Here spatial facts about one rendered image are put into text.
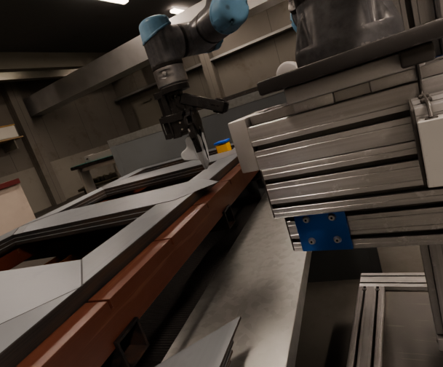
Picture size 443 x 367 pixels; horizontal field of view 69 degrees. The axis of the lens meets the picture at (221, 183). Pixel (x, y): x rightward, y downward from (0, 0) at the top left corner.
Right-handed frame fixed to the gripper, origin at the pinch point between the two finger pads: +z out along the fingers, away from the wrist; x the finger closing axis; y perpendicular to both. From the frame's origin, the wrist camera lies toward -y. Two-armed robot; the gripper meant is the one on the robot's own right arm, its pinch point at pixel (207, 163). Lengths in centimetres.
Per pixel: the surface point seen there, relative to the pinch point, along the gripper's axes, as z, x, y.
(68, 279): 5.7, 39.0, 15.6
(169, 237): 7.9, 24.6, 4.6
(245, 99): -13, -83, -5
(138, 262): 7.9, 33.0, 7.3
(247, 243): 22.4, 2.3, -4.2
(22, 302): 5.8, 43.2, 20.5
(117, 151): -7, -97, 77
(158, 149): -1, -92, 50
